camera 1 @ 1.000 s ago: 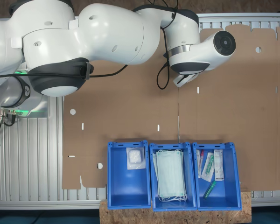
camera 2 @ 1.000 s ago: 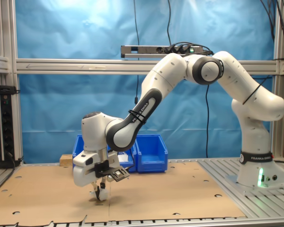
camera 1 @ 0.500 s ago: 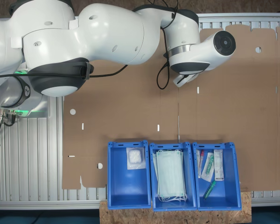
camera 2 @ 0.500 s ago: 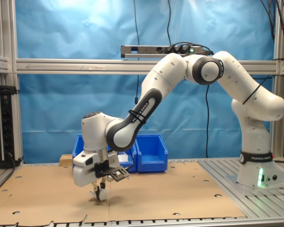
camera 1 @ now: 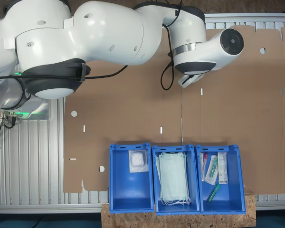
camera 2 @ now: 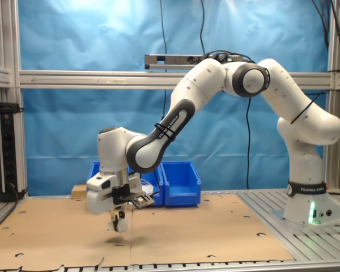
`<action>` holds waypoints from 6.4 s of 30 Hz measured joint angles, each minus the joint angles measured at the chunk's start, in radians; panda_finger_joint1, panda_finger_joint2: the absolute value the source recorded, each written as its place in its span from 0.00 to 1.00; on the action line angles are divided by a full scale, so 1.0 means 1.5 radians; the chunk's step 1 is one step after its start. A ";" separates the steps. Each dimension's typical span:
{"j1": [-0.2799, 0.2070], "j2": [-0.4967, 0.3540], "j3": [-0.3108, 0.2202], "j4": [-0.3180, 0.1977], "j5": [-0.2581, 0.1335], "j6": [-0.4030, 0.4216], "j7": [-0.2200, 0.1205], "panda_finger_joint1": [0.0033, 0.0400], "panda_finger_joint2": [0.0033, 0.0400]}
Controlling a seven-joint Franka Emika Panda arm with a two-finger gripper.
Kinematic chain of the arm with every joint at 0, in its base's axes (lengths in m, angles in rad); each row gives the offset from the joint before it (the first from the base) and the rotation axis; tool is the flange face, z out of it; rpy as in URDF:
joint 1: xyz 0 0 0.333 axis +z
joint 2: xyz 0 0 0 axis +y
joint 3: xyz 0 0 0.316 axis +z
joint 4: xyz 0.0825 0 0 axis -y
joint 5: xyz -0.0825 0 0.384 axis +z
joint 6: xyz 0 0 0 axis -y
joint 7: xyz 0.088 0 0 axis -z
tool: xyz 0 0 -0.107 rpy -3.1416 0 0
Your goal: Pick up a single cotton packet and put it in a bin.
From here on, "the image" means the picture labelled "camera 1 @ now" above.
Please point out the blue plastic bin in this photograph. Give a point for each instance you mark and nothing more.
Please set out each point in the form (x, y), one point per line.
(194, 180)
(130, 190)
(232, 190)

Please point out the chipboard wood block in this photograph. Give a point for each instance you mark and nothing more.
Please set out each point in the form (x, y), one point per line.
(180, 221)

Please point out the long white printed packet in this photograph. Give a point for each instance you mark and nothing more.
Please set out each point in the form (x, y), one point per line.
(222, 168)

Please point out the packed green syringe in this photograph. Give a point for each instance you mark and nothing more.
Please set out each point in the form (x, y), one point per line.
(212, 169)

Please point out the packed red-capped tube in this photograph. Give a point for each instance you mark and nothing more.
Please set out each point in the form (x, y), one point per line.
(205, 171)

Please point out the white sealed gauze packet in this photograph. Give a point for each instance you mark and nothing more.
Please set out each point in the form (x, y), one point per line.
(138, 161)

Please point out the pale surgical face mask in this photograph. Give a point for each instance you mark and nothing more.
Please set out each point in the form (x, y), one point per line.
(173, 175)
(157, 166)

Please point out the brown cardboard sheet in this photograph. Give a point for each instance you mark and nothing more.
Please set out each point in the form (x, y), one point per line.
(123, 118)
(240, 107)

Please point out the loose green syringe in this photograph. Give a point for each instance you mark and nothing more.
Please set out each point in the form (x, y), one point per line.
(215, 191)

